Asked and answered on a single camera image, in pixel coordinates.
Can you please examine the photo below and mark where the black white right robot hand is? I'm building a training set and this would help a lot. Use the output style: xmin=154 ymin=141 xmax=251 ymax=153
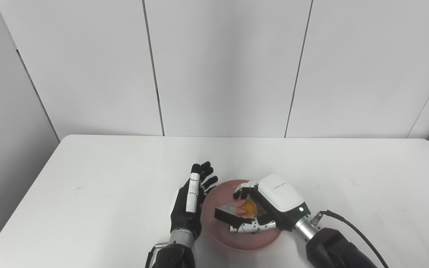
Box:
xmin=229 ymin=173 xmax=311 ymax=234

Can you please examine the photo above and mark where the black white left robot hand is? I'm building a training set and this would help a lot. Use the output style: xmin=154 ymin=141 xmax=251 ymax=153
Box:
xmin=170 ymin=161 xmax=219 ymax=239

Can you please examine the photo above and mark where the chocolate cake slice with fruit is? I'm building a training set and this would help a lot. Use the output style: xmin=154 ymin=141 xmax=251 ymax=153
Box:
xmin=214 ymin=199 xmax=260 ymax=225

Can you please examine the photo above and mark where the pink round plate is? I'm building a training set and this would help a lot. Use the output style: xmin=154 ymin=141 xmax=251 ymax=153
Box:
xmin=201 ymin=179 xmax=283 ymax=252

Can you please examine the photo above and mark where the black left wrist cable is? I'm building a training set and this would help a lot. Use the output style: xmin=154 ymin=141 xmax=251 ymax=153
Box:
xmin=145 ymin=244 xmax=168 ymax=268

